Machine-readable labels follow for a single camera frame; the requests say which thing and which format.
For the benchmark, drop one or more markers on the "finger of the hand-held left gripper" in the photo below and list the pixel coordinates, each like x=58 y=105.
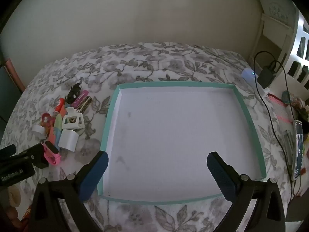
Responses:
x=39 y=157

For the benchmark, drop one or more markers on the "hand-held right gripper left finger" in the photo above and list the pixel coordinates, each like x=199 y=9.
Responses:
x=93 y=176

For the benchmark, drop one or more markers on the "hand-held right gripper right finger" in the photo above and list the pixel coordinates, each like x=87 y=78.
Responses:
x=223 y=178

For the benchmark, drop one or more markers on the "white plastic clip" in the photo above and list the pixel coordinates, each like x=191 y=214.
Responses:
x=38 y=132

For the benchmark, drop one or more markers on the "white plug adapter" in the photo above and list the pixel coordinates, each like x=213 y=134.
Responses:
x=68 y=140

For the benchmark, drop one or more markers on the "pink dog toy figure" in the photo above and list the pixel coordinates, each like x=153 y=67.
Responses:
x=47 y=120

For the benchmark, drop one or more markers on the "red and white tube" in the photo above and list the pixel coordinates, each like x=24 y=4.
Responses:
x=59 y=106

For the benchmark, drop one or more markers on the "white hair claw clip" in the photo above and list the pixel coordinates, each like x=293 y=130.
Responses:
x=71 y=112

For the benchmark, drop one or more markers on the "teal shallow cardboard box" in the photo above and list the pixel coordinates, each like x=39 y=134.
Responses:
x=169 y=137

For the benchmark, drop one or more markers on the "black toy car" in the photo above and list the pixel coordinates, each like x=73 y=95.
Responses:
x=73 y=93

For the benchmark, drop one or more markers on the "person's left hand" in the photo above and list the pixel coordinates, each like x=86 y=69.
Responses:
x=10 y=214

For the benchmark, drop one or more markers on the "dark teal door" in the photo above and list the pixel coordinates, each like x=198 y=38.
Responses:
x=7 y=96

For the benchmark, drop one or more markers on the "pink lip gloss tube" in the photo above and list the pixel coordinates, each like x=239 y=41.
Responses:
x=80 y=98

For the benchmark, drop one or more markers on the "smartphone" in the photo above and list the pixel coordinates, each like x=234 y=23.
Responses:
x=298 y=149

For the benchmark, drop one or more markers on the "pink notebook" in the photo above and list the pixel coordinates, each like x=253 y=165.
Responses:
x=277 y=106

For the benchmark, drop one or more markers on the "teal round lid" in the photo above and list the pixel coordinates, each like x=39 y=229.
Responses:
x=286 y=96

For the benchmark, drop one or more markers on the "white power bank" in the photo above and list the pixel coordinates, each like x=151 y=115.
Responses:
x=248 y=76

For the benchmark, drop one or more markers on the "grey floral bedsheet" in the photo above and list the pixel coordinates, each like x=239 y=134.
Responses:
x=157 y=60

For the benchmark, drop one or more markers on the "white lattice furniture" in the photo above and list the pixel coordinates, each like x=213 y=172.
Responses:
x=277 y=29

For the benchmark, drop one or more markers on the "brown door frame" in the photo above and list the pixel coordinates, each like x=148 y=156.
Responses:
x=13 y=73

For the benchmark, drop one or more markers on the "black wall charger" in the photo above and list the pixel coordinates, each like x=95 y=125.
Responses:
x=265 y=76

